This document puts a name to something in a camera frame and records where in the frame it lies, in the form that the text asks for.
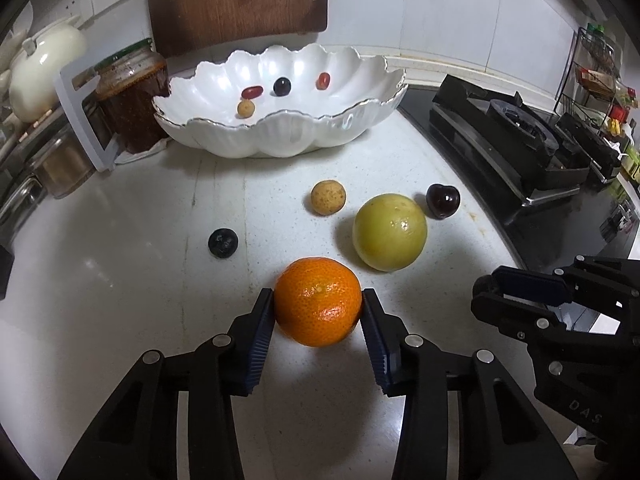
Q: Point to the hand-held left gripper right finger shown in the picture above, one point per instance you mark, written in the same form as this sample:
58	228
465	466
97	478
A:
372	340

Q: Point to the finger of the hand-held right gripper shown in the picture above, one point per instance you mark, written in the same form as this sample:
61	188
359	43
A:
500	310
535	285

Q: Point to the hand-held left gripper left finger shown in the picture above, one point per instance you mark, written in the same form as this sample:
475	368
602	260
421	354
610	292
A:
260	330

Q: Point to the orange mandarin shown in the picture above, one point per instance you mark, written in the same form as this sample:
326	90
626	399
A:
317	300

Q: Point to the dark blueberry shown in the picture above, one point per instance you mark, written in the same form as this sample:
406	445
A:
223	243
282	86

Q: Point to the yellow-green orange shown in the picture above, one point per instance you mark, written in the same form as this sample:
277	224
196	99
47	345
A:
389	232

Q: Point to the tan longan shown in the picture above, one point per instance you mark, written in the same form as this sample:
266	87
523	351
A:
245	108
328	198

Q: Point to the white scalloped bowl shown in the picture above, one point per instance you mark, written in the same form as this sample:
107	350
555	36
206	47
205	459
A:
300	135

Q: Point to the black glass cooktop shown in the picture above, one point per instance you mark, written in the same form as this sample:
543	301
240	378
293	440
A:
500	220

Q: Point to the black burner grate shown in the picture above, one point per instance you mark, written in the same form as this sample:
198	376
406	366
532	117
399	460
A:
585	135
500	125

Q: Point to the small white tray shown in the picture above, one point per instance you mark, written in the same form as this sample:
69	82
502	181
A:
145	154

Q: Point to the white counter shelf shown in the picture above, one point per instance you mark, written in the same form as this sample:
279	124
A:
107	162

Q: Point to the lidded steel pot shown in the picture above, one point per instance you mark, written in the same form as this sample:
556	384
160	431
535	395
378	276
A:
62	170

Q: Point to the glass jar of red sauce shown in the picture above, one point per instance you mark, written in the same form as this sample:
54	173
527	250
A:
132	105

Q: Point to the green-capped bottle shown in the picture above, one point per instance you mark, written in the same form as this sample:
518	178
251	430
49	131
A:
595	30

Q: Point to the steel pan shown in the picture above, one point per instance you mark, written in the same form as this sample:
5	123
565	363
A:
17	200

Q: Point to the wooden trivet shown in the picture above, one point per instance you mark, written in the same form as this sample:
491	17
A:
45	121

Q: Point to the dark wooden cutting board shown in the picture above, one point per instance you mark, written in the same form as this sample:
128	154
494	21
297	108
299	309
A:
235	5

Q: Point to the cream ceramic pot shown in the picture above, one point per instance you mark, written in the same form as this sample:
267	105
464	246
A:
45	67

